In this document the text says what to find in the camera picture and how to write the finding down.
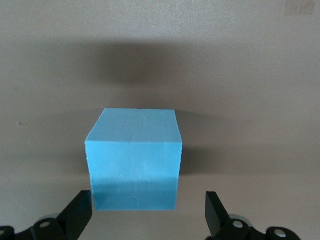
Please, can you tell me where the blue foam block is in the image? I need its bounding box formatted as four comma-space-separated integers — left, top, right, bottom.
84, 107, 183, 212

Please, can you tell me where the brown table cover sheet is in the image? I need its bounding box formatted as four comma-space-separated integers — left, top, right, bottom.
0, 0, 320, 240

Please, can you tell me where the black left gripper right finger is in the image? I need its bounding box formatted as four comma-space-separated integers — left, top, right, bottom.
204, 191, 301, 240

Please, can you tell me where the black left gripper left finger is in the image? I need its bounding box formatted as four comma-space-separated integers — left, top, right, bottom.
0, 190, 94, 240

